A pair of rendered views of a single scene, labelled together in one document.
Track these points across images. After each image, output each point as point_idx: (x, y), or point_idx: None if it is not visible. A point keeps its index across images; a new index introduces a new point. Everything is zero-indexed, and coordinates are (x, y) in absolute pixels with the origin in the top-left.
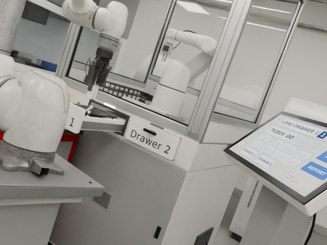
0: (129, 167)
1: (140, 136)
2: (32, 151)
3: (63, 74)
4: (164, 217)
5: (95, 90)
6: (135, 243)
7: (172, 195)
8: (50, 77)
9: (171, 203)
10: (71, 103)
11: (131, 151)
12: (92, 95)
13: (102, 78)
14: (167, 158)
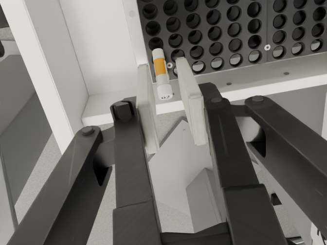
0: (291, 95)
1: None
2: None
3: None
4: (264, 167)
5: (187, 113)
6: (241, 103)
7: (283, 198)
8: None
9: (276, 188)
10: (42, 88)
11: (316, 105)
12: (180, 85)
13: (274, 158)
14: (311, 225)
